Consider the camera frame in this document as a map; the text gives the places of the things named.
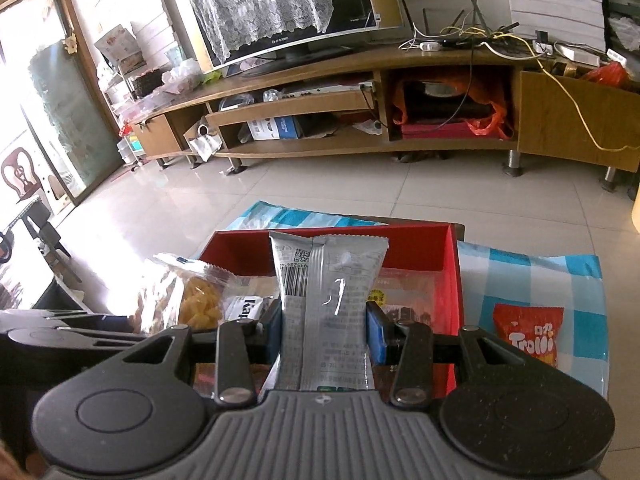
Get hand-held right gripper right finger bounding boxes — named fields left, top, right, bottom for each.
left=365, top=304, right=531, bottom=408

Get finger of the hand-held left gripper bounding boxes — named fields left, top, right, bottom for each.
left=0, top=310, right=135, bottom=332
left=6, top=326, right=153, bottom=356

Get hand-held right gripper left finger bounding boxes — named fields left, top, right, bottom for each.
left=120, top=300, right=286, bottom=408

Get pale grey barcode snack packet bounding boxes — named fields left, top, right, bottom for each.
left=269, top=230, right=390, bottom=393

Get clear waffle packet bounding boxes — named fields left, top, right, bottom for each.
left=132, top=252, right=231, bottom=336

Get red cardboard box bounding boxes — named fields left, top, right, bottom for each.
left=197, top=225, right=461, bottom=401

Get red gummy candy packet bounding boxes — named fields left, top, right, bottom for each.
left=492, top=302, right=565, bottom=368

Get white black-print snack packet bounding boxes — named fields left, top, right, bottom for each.
left=225, top=295, right=273, bottom=323

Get dark dried meat packet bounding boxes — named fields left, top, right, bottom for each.
left=367, top=270, right=437, bottom=332

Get black chair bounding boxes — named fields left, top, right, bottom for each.
left=20, top=200, right=83, bottom=283

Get blue checked tablecloth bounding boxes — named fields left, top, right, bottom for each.
left=225, top=200, right=608, bottom=401

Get carved wooden chair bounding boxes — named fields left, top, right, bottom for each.
left=0, top=147, right=45, bottom=207

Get blue and white box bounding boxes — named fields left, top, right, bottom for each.
left=247, top=115, right=303, bottom=142

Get flat red box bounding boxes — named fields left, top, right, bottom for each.
left=400, top=120, right=501, bottom=142

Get orange plastic bag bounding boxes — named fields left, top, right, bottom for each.
left=392, top=72, right=515, bottom=139

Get white plastic bags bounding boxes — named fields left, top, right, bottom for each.
left=160, top=57, right=203, bottom=93

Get beige trash bin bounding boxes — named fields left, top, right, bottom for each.
left=626, top=191, right=640, bottom=235

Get wooden television stand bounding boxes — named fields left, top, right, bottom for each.
left=120, top=42, right=640, bottom=173

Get black router with antennas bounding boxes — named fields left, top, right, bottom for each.
left=400, top=0, right=522, bottom=50

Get white lace cloth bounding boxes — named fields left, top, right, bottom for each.
left=184, top=0, right=336, bottom=61

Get red plastic bag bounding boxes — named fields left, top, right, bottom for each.
left=580, top=60, right=629, bottom=87

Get white wire rack cart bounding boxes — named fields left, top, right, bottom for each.
left=95, top=25, right=153, bottom=167

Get yellow cable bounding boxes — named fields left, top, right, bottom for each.
left=420, top=0, right=640, bottom=153

